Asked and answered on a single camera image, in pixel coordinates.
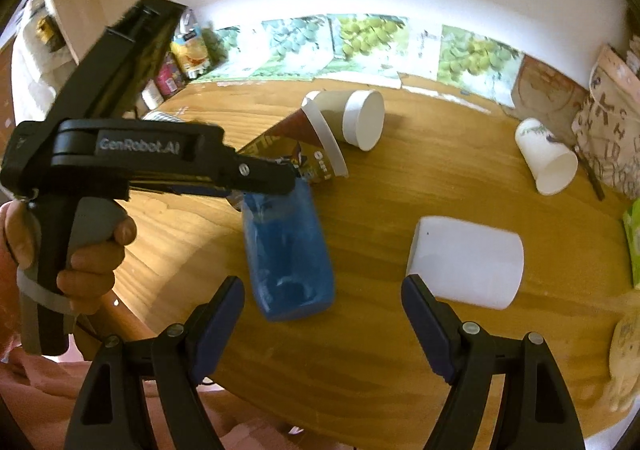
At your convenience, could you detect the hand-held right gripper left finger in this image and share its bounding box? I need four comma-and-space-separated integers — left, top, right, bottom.
62, 275, 246, 450

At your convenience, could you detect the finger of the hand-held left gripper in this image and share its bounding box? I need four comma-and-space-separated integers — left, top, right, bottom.
222, 149, 297, 200
45, 0, 188, 123

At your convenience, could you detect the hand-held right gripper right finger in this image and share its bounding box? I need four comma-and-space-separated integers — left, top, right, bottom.
401, 274, 586, 450

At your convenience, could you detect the blue translucent cup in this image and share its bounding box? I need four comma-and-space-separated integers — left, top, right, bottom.
241, 177, 336, 322

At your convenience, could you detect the brown printed paper cup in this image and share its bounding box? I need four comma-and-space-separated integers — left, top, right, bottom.
235, 99, 349, 186

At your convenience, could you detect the wide white plastic cup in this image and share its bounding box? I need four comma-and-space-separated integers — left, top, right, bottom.
406, 216, 525, 311

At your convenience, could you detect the plain white paper cup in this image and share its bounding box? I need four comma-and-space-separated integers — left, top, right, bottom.
307, 89, 386, 152

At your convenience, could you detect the white paper cup leaf print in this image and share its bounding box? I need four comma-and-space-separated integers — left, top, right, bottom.
515, 117, 579, 196

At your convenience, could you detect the person's left hand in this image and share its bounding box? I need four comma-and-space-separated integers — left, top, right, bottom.
0, 202, 138, 316

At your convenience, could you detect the pink snack packet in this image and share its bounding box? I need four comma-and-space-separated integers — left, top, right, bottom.
155, 59, 183, 97

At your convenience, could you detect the yellow snack packet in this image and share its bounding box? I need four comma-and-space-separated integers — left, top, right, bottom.
170, 27, 212, 81

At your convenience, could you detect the white cloth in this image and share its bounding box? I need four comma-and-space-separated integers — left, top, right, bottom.
10, 30, 68, 141

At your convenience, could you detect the person's pink clothing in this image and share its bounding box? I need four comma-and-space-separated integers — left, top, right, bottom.
0, 345, 301, 450

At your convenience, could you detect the beige soft toy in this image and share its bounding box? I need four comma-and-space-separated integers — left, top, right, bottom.
607, 315, 640, 413

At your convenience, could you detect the brown stick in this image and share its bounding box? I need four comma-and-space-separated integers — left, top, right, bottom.
575, 150, 606, 201

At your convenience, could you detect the green packet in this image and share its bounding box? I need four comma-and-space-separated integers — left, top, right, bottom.
621, 197, 640, 291

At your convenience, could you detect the round cork board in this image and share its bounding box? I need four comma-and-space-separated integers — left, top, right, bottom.
510, 55, 591, 123

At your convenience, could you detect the fruit wall poster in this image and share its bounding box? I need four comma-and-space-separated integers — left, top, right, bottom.
260, 15, 335, 78
437, 25, 526, 106
200, 24, 267, 81
327, 12, 412, 76

